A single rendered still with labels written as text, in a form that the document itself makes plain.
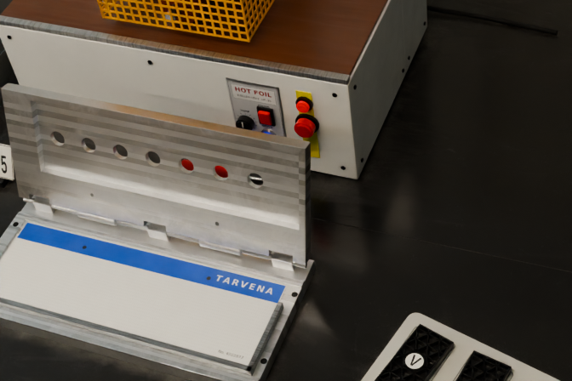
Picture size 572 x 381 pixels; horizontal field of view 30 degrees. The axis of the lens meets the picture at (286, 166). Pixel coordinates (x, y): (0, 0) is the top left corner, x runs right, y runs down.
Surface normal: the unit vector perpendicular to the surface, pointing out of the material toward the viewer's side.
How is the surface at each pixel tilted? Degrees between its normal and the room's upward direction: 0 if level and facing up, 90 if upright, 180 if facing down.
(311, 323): 0
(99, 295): 0
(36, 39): 90
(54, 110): 74
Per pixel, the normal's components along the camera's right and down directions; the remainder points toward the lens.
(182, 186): -0.38, 0.48
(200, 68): -0.37, 0.70
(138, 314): -0.12, -0.69
